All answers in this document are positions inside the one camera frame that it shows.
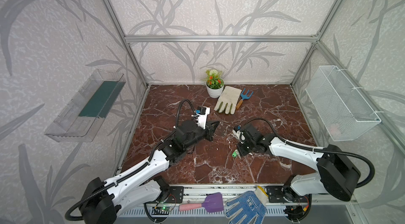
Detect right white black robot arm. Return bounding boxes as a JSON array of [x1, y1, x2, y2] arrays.
[[233, 124, 361, 202]]

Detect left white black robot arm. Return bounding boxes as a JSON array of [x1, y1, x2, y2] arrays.
[[77, 120, 220, 224]]

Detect cream gardening glove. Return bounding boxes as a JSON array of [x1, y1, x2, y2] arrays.
[[214, 86, 242, 115]]

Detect white pot with plant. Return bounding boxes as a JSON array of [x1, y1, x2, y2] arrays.
[[205, 68, 224, 98]]

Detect blue dotted work glove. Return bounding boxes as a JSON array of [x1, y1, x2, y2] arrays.
[[225, 187, 268, 224]]

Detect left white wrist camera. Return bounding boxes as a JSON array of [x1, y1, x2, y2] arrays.
[[194, 106, 211, 130]]

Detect blue hand rake wooden handle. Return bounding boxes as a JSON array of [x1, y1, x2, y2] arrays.
[[236, 89, 254, 110]]

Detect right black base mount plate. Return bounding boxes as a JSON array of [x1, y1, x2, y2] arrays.
[[265, 186, 299, 203]]

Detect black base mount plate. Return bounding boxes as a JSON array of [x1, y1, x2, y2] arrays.
[[265, 186, 299, 203], [148, 186, 185, 205]]

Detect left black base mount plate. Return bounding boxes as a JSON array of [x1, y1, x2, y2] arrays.
[[148, 186, 185, 205]]

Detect purple scoop pink handle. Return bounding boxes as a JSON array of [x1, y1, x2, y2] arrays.
[[179, 192, 224, 213]]

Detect white wire mesh basket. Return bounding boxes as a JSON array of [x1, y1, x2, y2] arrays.
[[305, 66, 381, 142]]

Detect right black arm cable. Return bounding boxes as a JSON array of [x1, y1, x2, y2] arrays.
[[238, 117, 375, 189]]

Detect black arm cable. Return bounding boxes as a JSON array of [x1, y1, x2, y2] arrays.
[[238, 117, 375, 189], [64, 98, 197, 221]]

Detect aluminium frame rail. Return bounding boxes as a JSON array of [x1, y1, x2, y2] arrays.
[[124, 35, 317, 43]]

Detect clear plastic wall shelf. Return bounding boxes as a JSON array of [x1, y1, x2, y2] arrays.
[[44, 69, 126, 143]]

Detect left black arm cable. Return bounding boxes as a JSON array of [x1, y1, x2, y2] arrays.
[[64, 98, 197, 221]]

